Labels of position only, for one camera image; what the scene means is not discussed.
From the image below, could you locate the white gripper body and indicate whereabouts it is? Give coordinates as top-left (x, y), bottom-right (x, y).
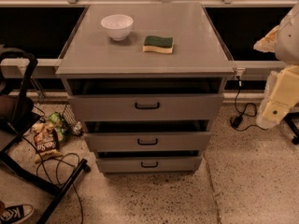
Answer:
top-left (255, 70), bottom-right (299, 130)

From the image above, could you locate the green snack bag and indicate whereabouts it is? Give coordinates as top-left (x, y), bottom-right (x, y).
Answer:
top-left (49, 112), bottom-right (70, 143)

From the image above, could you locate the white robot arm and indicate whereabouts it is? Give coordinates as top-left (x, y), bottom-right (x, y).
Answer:
top-left (253, 3), bottom-right (299, 129)

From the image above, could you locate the green yellow sponge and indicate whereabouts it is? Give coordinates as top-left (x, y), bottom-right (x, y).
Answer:
top-left (143, 35), bottom-right (174, 54)

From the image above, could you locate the grey top drawer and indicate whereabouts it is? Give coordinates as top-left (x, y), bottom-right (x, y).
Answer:
top-left (67, 77), bottom-right (223, 121)

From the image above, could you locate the white ceramic bowl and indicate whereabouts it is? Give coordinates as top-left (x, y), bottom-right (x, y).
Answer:
top-left (101, 14), bottom-right (134, 41)

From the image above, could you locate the black white sneaker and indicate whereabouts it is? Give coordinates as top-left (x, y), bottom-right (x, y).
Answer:
top-left (0, 204), bottom-right (35, 224)

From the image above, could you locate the grey bottom drawer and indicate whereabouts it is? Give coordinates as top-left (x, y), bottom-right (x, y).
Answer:
top-left (96, 156), bottom-right (202, 174)

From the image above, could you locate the grey drawer cabinet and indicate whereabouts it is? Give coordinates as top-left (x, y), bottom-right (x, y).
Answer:
top-left (57, 2), bottom-right (233, 174)

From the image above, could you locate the grey drawer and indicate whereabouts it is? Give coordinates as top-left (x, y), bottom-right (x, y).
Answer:
top-left (96, 156), bottom-right (202, 174)
top-left (67, 77), bottom-right (223, 121)
top-left (84, 120), bottom-right (211, 152)

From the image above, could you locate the black power adapter cable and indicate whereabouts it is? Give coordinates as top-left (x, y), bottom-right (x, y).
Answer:
top-left (229, 75), bottom-right (269, 133)

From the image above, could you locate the wire mesh basket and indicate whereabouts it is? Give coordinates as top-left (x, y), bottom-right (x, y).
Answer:
top-left (62, 105), bottom-right (77, 128)

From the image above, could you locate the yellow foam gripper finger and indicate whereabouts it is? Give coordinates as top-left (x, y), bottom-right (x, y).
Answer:
top-left (253, 26), bottom-right (278, 52)
top-left (262, 64), bottom-right (299, 125)

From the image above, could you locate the brown snack bag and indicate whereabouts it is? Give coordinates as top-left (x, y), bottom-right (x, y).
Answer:
top-left (32, 122), bottom-right (62, 163)

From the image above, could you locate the grey middle drawer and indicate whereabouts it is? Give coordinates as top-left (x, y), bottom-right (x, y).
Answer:
top-left (84, 120), bottom-right (211, 152)

